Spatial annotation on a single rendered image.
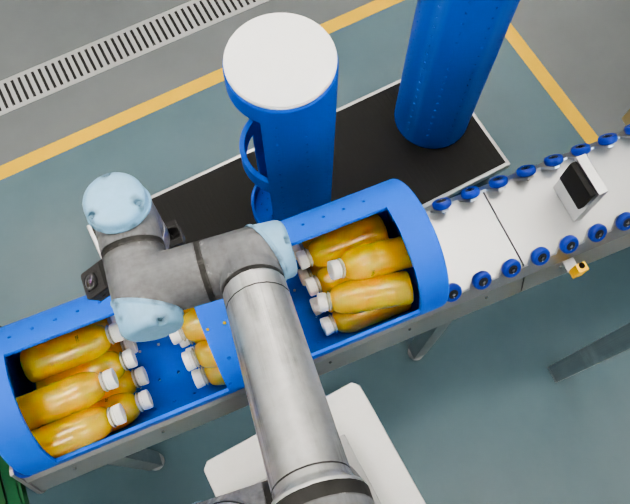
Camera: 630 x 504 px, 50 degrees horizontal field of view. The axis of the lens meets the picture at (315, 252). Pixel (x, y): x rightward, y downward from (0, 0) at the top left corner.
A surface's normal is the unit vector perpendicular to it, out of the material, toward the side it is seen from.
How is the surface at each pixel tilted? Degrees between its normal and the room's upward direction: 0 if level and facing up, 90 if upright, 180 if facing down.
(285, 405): 24
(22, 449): 52
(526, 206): 0
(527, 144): 0
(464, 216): 0
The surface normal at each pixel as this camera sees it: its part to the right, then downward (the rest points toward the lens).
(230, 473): 0.00, -0.34
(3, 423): 0.18, 0.11
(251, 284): -0.20, -0.65
